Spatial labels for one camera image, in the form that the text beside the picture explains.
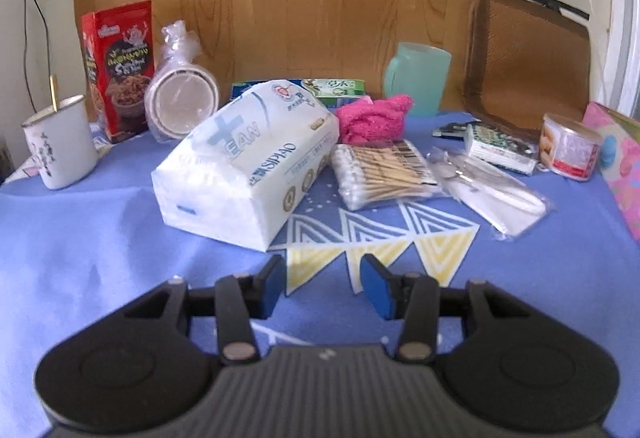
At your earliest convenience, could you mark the plastic-wrapped cutlery pack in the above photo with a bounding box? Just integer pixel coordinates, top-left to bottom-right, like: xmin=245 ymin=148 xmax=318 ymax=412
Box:
xmin=426 ymin=147 xmax=554 ymax=237

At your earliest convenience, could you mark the small dark packet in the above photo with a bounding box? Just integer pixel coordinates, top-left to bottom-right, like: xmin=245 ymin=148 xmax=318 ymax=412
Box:
xmin=432 ymin=121 xmax=477 ymax=139

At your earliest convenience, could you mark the teal plastic cup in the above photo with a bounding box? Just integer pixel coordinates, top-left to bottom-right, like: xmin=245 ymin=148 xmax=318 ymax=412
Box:
xmin=382 ymin=41 xmax=453 ymax=118

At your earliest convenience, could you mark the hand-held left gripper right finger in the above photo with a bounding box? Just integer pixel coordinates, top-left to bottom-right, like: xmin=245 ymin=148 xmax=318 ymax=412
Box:
xmin=360 ymin=254 xmax=531 ymax=364

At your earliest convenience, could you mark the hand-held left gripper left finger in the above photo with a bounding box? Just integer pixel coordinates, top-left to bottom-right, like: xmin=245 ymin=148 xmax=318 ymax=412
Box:
xmin=123 ymin=254 xmax=287 ymax=365

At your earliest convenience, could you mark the pink fuzzy cloth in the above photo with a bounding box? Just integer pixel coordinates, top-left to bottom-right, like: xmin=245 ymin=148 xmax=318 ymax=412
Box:
xmin=336 ymin=94 xmax=415 ymax=145

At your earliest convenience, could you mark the white tissue pack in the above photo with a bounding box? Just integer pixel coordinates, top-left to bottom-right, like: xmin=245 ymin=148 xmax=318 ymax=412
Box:
xmin=151 ymin=79 xmax=341 ymax=252

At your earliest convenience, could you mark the white enamel mug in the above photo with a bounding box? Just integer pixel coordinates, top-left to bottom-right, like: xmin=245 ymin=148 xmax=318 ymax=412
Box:
xmin=21 ymin=94 xmax=99 ymax=191

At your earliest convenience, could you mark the blue and green box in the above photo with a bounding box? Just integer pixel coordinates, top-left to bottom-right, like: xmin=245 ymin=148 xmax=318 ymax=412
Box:
xmin=230 ymin=78 xmax=369 ymax=110

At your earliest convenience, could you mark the red snack box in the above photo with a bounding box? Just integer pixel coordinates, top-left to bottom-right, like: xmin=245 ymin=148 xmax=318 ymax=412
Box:
xmin=81 ymin=0 xmax=154 ymax=144

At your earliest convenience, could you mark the small green white box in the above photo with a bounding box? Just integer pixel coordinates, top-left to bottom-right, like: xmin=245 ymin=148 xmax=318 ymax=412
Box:
xmin=463 ymin=121 xmax=539 ymax=176

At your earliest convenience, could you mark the pink printed box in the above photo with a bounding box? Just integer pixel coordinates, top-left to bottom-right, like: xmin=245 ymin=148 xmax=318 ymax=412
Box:
xmin=582 ymin=101 xmax=640 ymax=245

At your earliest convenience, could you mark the blue patterned tablecloth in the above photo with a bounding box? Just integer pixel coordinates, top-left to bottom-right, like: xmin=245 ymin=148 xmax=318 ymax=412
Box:
xmin=0 ymin=105 xmax=640 ymax=438

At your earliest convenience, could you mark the brown tray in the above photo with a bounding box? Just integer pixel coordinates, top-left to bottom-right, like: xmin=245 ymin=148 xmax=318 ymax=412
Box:
xmin=462 ymin=0 xmax=594 ymax=140

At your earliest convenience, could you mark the cotton swab pack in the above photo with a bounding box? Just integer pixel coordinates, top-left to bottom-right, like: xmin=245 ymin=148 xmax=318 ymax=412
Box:
xmin=330 ymin=139 xmax=442 ymax=212

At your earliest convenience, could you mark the bagged paper bowl stack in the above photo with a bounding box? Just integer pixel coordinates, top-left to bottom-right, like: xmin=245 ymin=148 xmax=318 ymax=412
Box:
xmin=144 ymin=20 xmax=221 ymax=144

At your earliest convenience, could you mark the red label can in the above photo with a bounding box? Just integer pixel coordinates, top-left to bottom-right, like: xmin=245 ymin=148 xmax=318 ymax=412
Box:
xmin=538 ymin=113 xmax=604 ymax=183

